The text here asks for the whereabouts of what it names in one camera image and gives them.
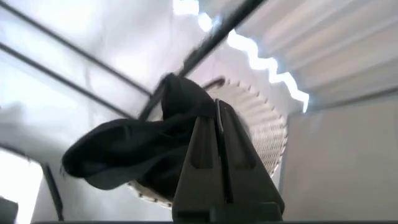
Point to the white curtain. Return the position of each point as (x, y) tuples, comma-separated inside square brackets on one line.
[(326, 37)]

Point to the grey partition panel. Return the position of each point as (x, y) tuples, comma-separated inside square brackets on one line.
[(342, 161)]

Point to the black clothes rack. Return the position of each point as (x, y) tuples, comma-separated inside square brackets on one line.
[(217, 37)]

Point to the black t-shirt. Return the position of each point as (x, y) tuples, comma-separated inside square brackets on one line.
[(124, 146)]

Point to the white laundry basket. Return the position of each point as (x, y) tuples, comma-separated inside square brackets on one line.
[(267, 124)]

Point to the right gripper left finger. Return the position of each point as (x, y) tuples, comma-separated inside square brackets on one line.
[(199, 180)]

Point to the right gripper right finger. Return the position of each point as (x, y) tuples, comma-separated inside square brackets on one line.
[(248, 180)]

